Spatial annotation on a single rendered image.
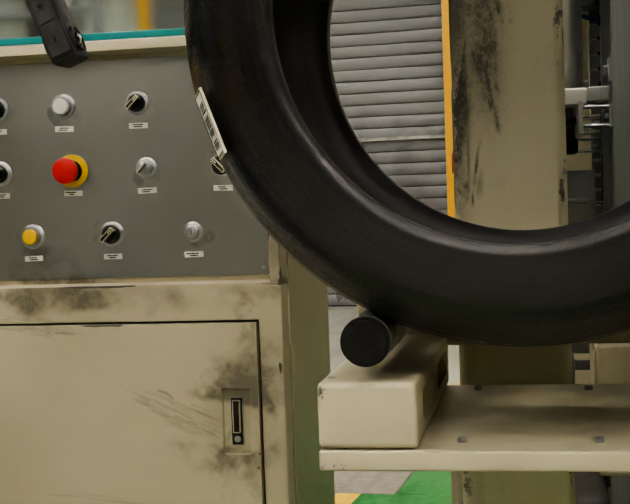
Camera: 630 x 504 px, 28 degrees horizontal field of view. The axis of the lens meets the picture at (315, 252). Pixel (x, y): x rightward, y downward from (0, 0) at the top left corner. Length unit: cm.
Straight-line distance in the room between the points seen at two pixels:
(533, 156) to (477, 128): 7
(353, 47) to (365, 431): 968
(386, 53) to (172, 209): 878
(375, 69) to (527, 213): 925
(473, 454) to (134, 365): 91
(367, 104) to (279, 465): 889
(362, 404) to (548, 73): 51
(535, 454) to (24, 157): 114
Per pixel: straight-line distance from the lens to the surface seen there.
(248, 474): 190
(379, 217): 105
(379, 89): 1065
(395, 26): 1067
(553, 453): 111
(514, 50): 146
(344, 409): 111
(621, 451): 111
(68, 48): 124
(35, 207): 201
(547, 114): 145
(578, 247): 104
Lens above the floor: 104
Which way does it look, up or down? 3 degrees down
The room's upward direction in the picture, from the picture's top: 2 degrees counter-clockwise
